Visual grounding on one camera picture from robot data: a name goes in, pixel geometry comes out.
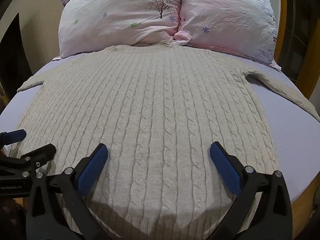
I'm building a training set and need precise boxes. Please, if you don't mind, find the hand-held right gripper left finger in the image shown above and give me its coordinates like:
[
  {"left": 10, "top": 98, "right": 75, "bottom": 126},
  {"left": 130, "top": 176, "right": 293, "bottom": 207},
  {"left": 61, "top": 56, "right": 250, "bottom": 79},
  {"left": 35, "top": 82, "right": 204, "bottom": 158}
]
[{"left": 26, "top": 143, "right": 109, "bottom": 240}]

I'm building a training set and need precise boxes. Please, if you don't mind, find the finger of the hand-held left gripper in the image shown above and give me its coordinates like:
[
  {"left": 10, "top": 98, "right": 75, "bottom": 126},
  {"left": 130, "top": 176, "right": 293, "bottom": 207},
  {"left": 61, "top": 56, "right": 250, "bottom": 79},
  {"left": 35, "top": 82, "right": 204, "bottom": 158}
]
[
  {"left": 0, "top": 144, "right": 57, "bottom": 178},
  {"left": 0, "top": 129, "right": 27, "bottom": 146}
]

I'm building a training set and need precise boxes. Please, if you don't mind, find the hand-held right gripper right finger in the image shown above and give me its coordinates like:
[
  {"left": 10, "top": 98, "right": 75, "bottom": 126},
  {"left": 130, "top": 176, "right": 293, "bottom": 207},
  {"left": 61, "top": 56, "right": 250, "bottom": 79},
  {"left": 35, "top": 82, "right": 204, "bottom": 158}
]
[{"left": 209, "top": 141, "right": 293, "bottom": 240}]

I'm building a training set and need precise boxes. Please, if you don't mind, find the beige cable-knit sweater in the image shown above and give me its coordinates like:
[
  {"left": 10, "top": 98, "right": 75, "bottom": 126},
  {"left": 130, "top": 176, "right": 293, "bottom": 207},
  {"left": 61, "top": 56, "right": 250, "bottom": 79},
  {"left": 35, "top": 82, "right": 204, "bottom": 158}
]
[{"left": 16, "top": 41, "right": 320, "bottom": 240}]

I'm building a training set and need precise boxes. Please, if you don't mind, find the pink floral pillow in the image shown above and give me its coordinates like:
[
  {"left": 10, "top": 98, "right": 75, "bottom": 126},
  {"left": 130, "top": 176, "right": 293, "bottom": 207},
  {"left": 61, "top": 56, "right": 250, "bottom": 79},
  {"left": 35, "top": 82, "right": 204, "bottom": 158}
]
[{"left": 172, "top": 0, "right": 282, "bottom": 69}]

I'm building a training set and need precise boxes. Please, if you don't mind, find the pink tree-print pillow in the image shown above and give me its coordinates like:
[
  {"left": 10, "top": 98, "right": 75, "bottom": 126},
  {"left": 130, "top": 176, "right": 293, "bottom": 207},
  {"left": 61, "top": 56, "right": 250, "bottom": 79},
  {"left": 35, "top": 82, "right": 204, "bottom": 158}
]
[{"left": 58, "top": 0, "right": 193, "bottom": 58}]

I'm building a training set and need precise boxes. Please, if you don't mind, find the wooden bed frame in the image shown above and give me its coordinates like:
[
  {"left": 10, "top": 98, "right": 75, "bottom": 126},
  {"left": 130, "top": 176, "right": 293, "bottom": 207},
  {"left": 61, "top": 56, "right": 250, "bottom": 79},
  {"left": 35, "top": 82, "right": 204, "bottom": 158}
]
[{"left": 274, "top": 0, "right": 320, "bottom": 230}]

